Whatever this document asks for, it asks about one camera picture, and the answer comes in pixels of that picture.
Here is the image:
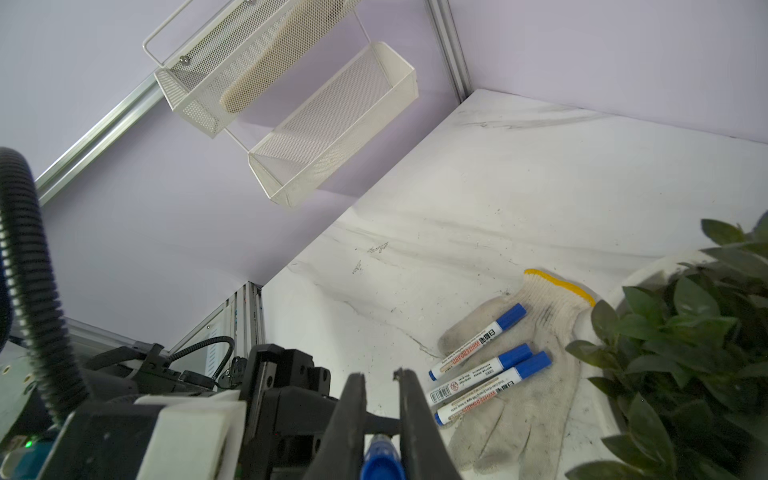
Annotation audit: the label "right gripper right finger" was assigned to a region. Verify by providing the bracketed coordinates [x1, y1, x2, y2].
[393, 368, 461, 480]

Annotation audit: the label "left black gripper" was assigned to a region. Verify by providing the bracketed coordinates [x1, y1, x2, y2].
[236, 344, 399, 479]

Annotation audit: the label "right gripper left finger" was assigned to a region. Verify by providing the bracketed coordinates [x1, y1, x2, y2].
[304, 373, 367, 479]

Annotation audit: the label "white marker pen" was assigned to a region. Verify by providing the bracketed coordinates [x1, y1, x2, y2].
[426, 344, 533, 407]
[434, 351, 552, 426]
[428, 297, 527, 381]

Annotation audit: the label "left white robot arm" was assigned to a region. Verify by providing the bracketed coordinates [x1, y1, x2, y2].
[1, 327, 400, 479]

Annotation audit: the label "white knit work glove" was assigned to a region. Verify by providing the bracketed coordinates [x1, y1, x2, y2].
[438, 269, 595, 479]

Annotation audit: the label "green potted plant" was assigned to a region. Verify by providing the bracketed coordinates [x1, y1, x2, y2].
[567, 219, 767, 479]

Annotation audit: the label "white two-tier mesh rack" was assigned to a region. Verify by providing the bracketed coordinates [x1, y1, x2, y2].
[154, 1, 419, 207]

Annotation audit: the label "beige glove in rack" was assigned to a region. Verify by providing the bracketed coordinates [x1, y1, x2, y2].
[220, 1, 358, 114]

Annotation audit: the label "aluminium frame rails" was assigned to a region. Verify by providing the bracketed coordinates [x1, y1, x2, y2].
[1, 1, 458, 347]

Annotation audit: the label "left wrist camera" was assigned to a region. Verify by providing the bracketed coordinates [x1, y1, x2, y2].
[38, 392, 247, 479]

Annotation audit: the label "left black corrugated cable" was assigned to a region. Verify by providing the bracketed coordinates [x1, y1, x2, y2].
[0, 146, 91, 424]

